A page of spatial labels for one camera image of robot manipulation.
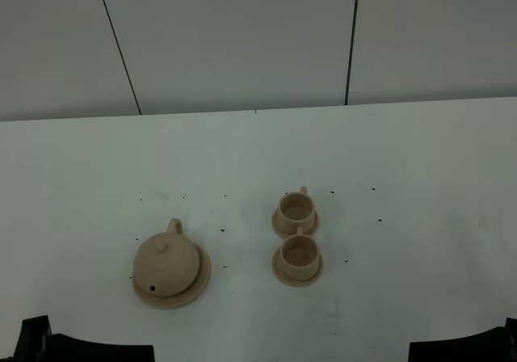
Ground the beige ceramic teapot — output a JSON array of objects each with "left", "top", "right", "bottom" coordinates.
[{"left": 132, "top": 218, "right": 203, "bottom": 297}]

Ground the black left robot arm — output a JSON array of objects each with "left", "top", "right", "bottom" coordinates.
[{"left": 2, "top": 315, "right": 155, "bottom": 361}]

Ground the beige round teapot tray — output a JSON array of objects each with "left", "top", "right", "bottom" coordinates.
[{"left": 132, "top": 245, "right": 211, "bottom": 309}]

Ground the far beige teacup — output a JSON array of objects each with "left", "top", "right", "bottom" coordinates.
[{"left": 276, "top": 187, "right": 317, "bottom": 234}]

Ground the beige teacup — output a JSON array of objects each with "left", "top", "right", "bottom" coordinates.
[
  {"left": 279, "top": 225, "right": 321, "bottom": 280},
  {"left": 276, "top": 187, "right": 317, "bottom": 234}
]

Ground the far beige saucer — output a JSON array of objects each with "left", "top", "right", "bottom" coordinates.
[{"left": 271, "top": 210, "right": 320, "bottom": 238}]

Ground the beige saucer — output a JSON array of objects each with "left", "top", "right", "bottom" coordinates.
[
  {"left": 271, "top": 249, "right": 324, "bottom": 288},
  {"left": 271, "top": 210, "right": 320, "bottom": 238}
]

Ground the near beige teacup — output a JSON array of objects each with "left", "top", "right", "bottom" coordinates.
[{"left": 279, "top": 225, "right": 321, "bottom": 280}]

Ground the near beige saucer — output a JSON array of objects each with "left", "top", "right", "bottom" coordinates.
[{"left": 271, "top": 249, "right": 324, "bottom": 288}]

